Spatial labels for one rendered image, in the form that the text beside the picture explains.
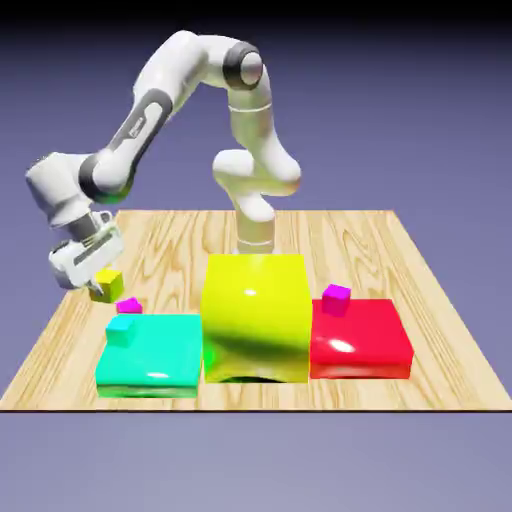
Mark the small yellow cube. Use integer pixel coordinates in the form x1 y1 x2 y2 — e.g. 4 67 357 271
88 267 125 304

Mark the small cyan cube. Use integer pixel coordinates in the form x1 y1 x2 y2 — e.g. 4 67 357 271
104 316 136 348

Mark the large red box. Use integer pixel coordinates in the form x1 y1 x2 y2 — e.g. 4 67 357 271
309 298 415 380

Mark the large cyan box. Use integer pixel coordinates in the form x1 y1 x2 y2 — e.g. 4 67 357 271
94 312 203 399

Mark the large yellow box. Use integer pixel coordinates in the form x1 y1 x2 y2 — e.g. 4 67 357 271
200 253 314 384

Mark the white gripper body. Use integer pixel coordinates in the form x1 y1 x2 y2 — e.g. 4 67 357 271
48 224 125 292

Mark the small magenta cube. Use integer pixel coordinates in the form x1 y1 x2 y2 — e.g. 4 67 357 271
115 296 144 315
321 283 352 318

